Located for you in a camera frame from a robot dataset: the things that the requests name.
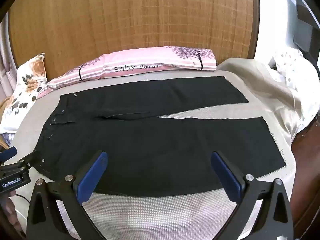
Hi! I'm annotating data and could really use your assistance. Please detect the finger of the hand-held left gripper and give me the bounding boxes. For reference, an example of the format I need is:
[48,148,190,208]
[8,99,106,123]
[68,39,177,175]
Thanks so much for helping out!
[0,147,18,162]
[15,150,43,172]

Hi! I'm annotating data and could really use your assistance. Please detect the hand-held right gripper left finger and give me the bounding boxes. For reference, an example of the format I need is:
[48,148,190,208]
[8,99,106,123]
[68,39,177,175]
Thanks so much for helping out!
[26,150,109,240]

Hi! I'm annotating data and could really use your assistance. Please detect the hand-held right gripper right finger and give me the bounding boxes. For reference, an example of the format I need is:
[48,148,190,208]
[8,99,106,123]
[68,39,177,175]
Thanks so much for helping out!
[210,150,294,240]

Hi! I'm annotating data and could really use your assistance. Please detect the black pants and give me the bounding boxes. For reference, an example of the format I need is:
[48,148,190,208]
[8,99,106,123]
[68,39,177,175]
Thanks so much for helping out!
[37,76,287,197]

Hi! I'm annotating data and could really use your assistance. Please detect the person's left hand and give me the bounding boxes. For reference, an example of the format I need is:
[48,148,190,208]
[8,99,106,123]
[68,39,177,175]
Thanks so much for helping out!
[0,190,21,232]

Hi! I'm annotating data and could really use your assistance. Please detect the white orange floral pillow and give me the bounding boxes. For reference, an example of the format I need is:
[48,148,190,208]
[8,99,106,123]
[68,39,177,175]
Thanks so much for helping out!
[0,53,48,134]

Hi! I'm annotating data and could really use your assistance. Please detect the striped curtain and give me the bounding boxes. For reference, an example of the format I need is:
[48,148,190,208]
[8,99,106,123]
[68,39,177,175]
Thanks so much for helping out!
[0,21,16,100]

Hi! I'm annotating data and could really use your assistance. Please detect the beige satin blanket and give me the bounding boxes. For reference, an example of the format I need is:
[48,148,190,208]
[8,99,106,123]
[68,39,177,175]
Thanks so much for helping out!
[217,58,310,155]

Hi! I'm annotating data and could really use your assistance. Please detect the white spotted cloth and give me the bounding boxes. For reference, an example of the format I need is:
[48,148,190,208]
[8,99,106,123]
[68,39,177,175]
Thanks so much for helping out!
[271,49,320,130]

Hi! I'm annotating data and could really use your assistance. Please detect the pink striped tree-print pillow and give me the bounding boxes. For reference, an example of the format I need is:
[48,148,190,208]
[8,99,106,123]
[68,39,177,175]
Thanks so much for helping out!
[37,45,217,99]

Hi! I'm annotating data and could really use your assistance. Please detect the dark cabinet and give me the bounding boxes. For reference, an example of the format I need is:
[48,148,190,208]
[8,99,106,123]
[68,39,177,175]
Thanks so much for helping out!
[292,0,320,73]

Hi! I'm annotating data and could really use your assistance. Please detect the wooden headboard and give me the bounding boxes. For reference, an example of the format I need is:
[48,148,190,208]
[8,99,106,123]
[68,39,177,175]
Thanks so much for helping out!
[9,0,263,80]

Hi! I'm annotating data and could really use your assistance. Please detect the black cable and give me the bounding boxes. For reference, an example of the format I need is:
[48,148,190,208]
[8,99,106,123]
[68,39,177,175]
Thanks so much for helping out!
[14,193,32,203]

